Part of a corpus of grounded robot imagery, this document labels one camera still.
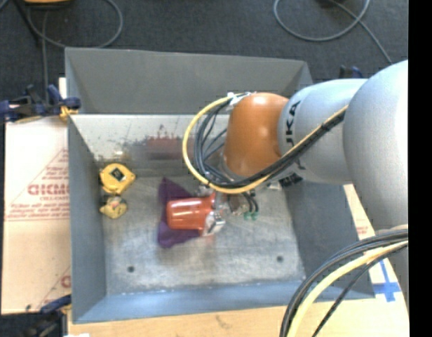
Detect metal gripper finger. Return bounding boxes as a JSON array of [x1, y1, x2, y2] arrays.
[[201, 210, 227, 237], [196, 184, 217, 203]]

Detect orange-red plastic cup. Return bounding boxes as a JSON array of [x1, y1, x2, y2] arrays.
[[165, 192, 217, 232]]

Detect purple cloth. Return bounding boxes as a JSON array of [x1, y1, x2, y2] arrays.
[[156, 176, 203, 249]]

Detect grey metal bin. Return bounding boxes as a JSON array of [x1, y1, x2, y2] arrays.
[[64, 46, 377, 324]]

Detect yellow tape measure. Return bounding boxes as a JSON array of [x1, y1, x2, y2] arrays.
[[98, 163, 137, 194]]

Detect small yellow toy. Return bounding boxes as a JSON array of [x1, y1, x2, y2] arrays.
[[99, 195, 128, 220]]

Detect brown cardboard board, red print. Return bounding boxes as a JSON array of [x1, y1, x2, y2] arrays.
[[0, 116, 401, 316]]

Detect black cylinder on white bracket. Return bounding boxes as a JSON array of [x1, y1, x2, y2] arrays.
[[266, 173, 304, 191]]

